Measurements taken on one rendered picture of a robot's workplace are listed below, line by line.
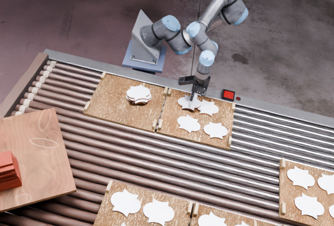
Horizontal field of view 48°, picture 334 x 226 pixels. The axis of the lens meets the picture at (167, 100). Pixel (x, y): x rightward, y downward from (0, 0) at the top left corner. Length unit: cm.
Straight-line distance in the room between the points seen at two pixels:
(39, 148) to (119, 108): 52
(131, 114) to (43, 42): 217
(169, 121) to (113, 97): 36
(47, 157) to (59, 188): 18
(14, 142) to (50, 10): 284
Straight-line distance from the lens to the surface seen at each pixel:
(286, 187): 203
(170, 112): 214
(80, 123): 209
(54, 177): 176
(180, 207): 181
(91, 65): 241
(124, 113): 211
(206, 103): 222
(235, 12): 228
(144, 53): 248
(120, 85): 226
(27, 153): 185
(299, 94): 402
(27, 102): 222
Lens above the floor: 253
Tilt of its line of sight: 46 degrees down
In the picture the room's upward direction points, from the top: 10 degrees clockwise
